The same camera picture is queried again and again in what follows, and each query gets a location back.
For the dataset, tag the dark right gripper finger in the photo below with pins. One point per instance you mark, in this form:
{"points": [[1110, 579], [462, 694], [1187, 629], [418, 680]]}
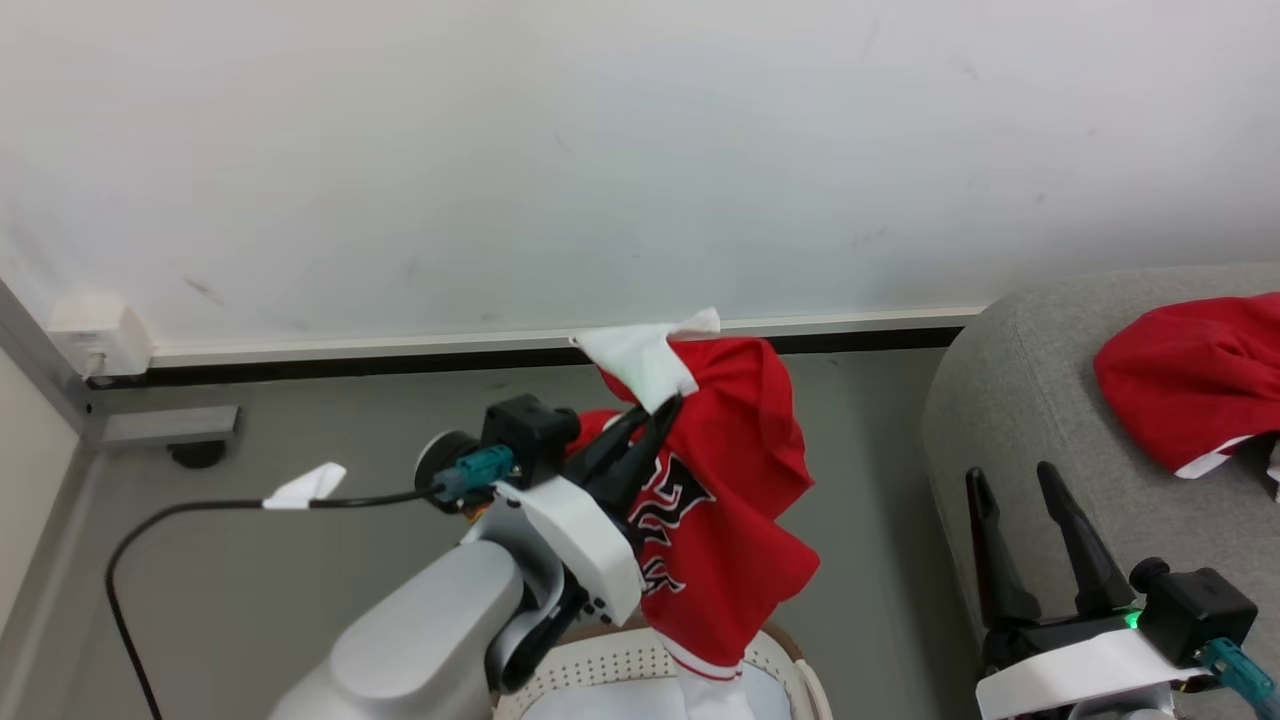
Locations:
{"points": [[1085, 555], [995, 560]]}

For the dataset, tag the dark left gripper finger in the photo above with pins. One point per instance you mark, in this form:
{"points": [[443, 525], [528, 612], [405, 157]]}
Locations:
{"points": [[612, 448], [650, 455]]}

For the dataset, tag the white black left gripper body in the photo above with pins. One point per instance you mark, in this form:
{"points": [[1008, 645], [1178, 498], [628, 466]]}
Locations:
{"points": [[590, 545]]}

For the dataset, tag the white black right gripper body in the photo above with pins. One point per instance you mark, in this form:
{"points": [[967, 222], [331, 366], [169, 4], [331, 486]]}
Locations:
{"points": [[1070, 675]]}

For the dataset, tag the red jersey with black lettering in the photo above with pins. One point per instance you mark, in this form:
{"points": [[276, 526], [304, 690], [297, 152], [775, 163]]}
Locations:
{"points": [[745, 470]]}

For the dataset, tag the red garment with white trim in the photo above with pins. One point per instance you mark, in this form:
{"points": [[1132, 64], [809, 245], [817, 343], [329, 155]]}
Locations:
{"points": [[1190, 380]]}

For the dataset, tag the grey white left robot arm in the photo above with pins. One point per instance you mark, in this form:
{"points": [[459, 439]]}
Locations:
{"points": [[420, 640]]}

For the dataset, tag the grey fabric sofa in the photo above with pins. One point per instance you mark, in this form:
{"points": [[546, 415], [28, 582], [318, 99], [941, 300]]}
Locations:
{"points": [[1020, 400]]}

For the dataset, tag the beige perforated laundry basket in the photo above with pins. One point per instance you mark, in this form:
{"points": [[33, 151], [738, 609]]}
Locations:
{"points": [[600, 663]]}

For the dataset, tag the white and black baseboard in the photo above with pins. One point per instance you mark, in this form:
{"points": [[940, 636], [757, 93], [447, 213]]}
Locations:
{"points": [[400, 352]]}

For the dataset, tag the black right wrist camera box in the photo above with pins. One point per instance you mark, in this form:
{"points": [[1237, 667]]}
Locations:
{"points": [[1200, 610]]}

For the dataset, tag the black round frame foot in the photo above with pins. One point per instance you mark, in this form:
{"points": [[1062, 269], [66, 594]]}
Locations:
{"points": [[198, 455]]}

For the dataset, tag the grey metal frame profile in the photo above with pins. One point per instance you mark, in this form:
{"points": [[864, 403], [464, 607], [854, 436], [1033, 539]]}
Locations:
{"points": [[160, 425]]}

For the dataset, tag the white wall socket box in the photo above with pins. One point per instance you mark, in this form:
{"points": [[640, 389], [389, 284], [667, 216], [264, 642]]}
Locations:
{"points": [[100, 335]]}

